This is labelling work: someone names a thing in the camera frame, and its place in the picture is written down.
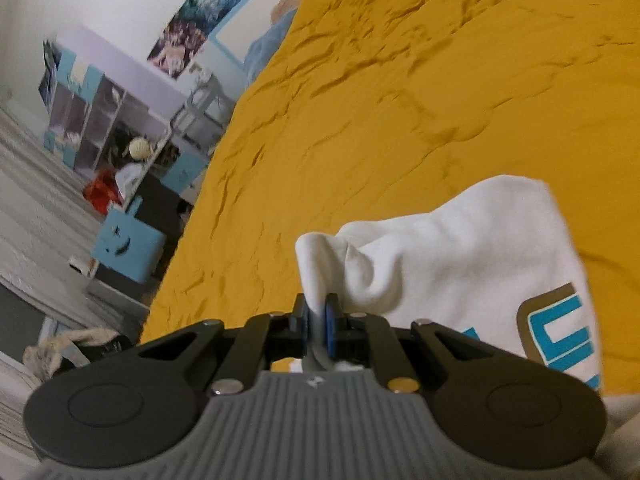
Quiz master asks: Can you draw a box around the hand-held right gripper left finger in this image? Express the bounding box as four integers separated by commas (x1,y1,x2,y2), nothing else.
137,294,308,396

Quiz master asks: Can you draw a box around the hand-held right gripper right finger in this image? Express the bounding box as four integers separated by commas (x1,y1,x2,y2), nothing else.
325,294,496,394

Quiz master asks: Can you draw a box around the white printed sweatshirt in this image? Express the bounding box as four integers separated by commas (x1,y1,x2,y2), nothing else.
295,175,640,480

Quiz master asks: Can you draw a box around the blue face-cutout chair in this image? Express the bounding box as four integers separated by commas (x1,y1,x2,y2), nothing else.
92,195,166,284

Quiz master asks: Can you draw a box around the blue desk drawer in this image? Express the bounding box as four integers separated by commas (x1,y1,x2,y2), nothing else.
162,152,208,194

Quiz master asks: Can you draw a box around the small white desk device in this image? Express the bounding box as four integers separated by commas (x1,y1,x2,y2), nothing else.
67,255,99,279

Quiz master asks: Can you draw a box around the mustard yellow quilted blanket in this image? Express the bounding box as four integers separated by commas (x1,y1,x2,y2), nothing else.
140,0,640,396

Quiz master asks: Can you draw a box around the grey trolley rack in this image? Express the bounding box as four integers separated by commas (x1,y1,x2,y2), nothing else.
170,72,237,156

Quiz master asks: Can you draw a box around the red bag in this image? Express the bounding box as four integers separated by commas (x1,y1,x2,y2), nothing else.
82,170,124,217

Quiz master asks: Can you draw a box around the blue pillow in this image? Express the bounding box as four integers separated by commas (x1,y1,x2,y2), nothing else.
243,10,301,87

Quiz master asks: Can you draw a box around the white patterned curtain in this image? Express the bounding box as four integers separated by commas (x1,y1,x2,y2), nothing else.
0,105,151,333

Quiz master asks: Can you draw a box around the white and blue bookshelf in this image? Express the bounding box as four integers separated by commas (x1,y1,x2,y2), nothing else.
39,27,188,177

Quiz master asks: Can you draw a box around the white and blue headboard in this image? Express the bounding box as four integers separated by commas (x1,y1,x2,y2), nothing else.
207,0,376,67

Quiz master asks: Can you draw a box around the beige plush toy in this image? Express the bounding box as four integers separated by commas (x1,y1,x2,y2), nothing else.
270,0,304,26

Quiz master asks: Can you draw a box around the beige rope bag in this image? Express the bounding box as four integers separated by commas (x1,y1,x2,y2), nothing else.
22,326,134,380

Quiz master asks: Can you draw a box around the wall poster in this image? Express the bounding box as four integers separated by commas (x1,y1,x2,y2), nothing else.
147,0,296,81

